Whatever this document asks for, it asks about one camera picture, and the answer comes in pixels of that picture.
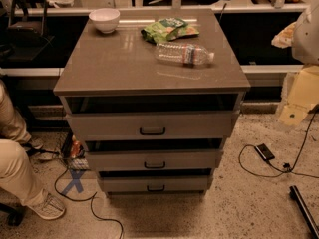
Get grey bottom drawer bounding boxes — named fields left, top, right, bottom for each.
left=98, top=176, right=212, bottom=193

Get grey drawer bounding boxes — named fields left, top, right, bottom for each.
left=98, top=176, right=212, bottom=193
left=86, top=150, right=223, bottom=171
left=66, top=112, right=239, bottom=141

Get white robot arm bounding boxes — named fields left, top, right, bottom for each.
left=271, top=0, right=319, bottom=126

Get grey drawer cabinet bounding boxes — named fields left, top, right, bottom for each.
left=53, top=8, right=251, bottom=202

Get grey middle drawer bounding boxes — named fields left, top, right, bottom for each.
left=86, top=150, right=223, bottom=171

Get grey top drawer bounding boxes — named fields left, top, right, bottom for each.
left=66, top=112, right=239, bottom=141

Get clear plastic water bottle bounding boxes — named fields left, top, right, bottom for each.
left=155, top=43, right=214, bottom=66

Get green snack bag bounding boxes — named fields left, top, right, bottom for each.
left=141, top=18, right=199, bottom=44

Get blue tape cross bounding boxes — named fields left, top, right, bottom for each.
left=62, top=169, right=85, bottom=195

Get white bowl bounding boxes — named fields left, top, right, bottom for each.
left=89, top=8, right=120, bottom=34

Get black phone on floor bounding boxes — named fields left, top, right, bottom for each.
left=255, top=143, right=275, bottom=161

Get white sneaker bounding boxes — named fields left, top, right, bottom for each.
left=28, top=193, right=66, bottom=220

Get person's leg beige trousers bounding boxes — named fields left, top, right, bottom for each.
left=0, top=82, right=47, bottom=206

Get black bar on floor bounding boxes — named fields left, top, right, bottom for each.
left=290, top=185, right=319, bottom=239

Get black chair background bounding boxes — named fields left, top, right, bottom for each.
left=0, top=0, right=53, bottom=62

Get black office chair base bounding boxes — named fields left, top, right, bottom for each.
left=0, top=203, right=25, bottom=226

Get black cable left floor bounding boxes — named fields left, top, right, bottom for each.
left=53, top=167, right=125, bottom=239

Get black cable floor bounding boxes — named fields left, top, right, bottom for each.
left=237, top=107, right=319, bottom=179
left=53, top=167, right=125, bottom=239

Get black cable right floor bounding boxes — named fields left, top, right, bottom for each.
left=237, top=107, right=319, bottom=179

